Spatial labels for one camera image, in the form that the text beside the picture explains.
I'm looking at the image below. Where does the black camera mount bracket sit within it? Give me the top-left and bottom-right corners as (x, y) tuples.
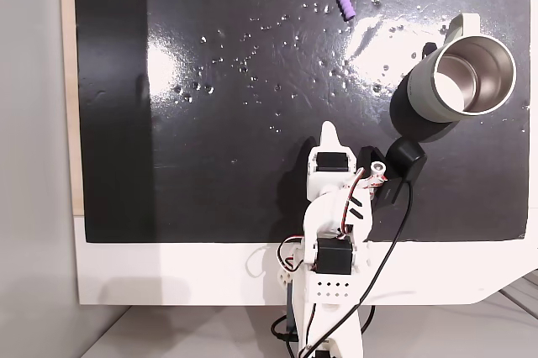
(356, 145), (405, 210)

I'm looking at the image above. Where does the black oval camera box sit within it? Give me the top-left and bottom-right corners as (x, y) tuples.
(384, 136), (429, 183)

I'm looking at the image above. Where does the black table mat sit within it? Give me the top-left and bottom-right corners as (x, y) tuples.
(73, 0), (531, 245)

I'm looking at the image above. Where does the black camera cable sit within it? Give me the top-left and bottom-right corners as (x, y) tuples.
(271, 179), (415, 358)

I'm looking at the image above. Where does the purple pen grip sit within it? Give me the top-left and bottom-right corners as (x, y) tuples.
(335, 0), (356, 23)

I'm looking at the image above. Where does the pale green steel mug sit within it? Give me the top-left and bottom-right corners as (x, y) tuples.
(388, 13), (518, 144)

